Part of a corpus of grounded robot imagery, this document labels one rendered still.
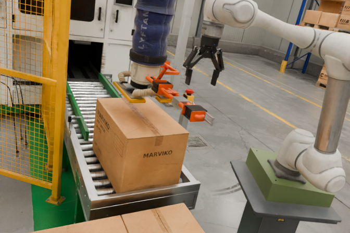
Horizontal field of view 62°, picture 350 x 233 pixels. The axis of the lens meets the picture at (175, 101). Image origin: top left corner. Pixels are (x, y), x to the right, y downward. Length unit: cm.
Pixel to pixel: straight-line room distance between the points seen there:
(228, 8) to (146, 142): 91
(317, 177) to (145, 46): 112
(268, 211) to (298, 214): 17
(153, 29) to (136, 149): 67
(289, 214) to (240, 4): 113
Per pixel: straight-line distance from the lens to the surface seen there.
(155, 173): 180
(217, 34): 122
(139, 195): 177
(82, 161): 202
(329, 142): 154
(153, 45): 168
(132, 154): 164
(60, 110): 222
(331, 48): 140
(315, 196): 185
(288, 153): 173
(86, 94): 337
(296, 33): 141
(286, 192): 175
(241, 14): 103
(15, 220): 253
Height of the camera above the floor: 169
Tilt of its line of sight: 19 degrees down
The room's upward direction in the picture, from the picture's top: 11 degrees clockwise
